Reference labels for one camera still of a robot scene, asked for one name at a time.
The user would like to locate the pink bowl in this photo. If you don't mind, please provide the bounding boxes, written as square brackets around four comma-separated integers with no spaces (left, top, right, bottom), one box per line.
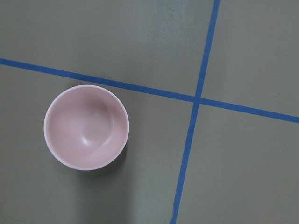
[43,85,129,171]

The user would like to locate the brown paper table mat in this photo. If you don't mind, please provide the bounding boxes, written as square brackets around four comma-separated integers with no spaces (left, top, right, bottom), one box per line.
[0,0,299,224]

